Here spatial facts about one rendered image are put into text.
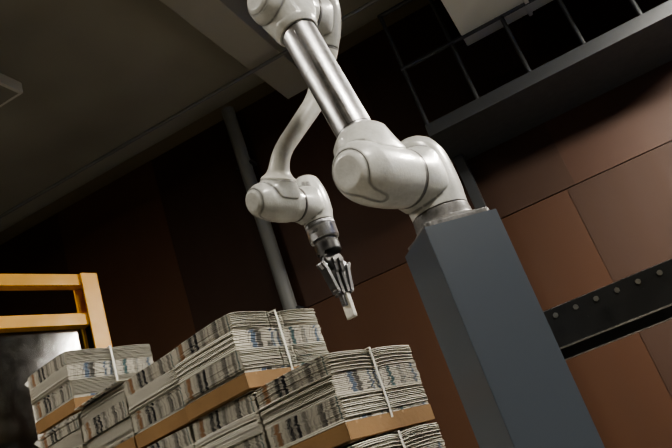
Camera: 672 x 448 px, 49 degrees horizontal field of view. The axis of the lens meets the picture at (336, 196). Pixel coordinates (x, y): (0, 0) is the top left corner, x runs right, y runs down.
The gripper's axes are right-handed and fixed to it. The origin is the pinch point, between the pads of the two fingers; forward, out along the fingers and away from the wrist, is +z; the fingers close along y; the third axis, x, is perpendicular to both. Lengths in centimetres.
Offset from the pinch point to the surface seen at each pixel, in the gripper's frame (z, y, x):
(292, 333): -2.5, -4.0, -26.9
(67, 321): -65, -18, -169
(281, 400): 18.8, 17.5, -18.4
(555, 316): 19, -55, 32
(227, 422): 17.6, 18.5, -40.2
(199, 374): 1.6, 20.0, -44.8
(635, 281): 18, -63, 56
